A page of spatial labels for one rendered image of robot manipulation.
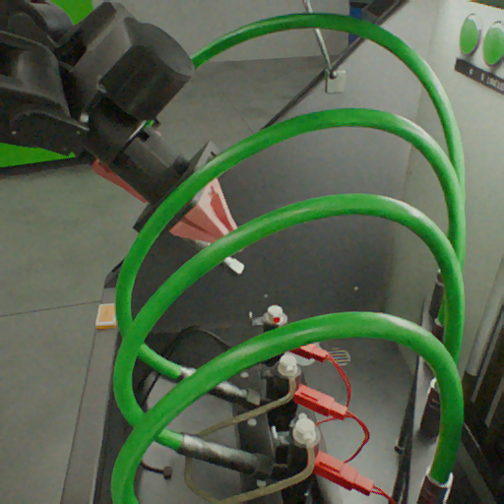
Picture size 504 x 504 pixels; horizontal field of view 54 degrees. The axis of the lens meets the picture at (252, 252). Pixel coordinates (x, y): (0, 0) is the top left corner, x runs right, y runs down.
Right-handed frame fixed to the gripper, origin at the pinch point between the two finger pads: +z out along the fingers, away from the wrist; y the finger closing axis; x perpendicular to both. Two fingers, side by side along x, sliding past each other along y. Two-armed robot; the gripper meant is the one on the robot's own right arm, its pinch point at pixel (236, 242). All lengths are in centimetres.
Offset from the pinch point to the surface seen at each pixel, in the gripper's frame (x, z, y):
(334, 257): 34.8, 25.9, -9.2
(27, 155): 261, -63, -219
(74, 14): 288, -94, -127
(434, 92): 6.4, 2.8, 23.0
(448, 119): 6.2, 5.8, 22.5
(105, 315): 14.5, 0.4, -35.9
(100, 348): 8.2, 2.3, -35.6
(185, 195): -9.7, -8.9, 6.0
